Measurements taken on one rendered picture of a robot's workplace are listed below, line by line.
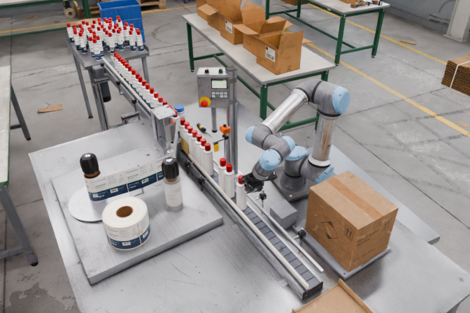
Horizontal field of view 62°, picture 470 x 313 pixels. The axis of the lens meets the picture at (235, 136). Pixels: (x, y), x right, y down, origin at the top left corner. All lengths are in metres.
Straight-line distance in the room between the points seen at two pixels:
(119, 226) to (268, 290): 0.70
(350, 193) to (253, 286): 0.58
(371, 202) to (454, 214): 1.92
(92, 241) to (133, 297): 0.36
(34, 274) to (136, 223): 1.50
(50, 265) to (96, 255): 1.29
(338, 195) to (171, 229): 0.80
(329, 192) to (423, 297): 0.57
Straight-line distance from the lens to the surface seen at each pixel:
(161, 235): 1.97
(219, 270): 1.87
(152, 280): 1.87
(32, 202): 3.81
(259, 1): 7.65
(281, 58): 3.60
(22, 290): 3.17
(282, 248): 1.89
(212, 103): 2.06
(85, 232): 2.08
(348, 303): 1.82
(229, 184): 2.04
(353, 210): 1.76
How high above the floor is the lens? 2.31
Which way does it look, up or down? 34 degrees down
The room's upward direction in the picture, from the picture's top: 1 degrees counter-clockwise
